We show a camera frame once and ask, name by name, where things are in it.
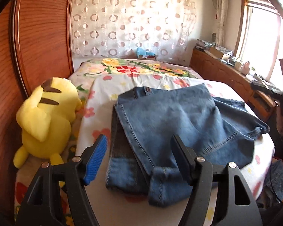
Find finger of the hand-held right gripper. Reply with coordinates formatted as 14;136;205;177
251;73;283;97

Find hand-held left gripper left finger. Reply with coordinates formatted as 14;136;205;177
15;134;108;226

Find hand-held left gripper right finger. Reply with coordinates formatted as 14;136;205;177
170;134;261;226

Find blue denim pants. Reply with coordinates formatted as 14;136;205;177
105;83;270;209

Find wood-framed window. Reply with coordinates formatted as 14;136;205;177
233;0;283;85

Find long wooden cabinet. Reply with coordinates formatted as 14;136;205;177
191;47;283;123

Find yellow plush toy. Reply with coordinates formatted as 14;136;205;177
13;76;82;169

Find open cardboard box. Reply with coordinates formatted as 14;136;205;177
208;47;233;59

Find dark blue cloth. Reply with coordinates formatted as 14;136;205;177
264;160;283;203

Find pile of papers and boxes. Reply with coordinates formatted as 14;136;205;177
196;39;215;51

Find beige patterned window curtain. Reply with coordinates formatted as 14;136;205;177
216;0;229;43

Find bed with strawberry sheet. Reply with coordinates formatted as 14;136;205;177
14;58;204;226

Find sheer circle-patterned curtain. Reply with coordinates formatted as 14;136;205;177
71;0;196;63

